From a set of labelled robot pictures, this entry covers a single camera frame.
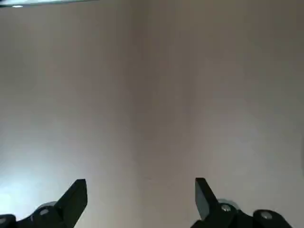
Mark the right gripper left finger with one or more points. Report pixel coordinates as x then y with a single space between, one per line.
71 204

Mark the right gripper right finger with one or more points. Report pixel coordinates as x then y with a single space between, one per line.
206 204

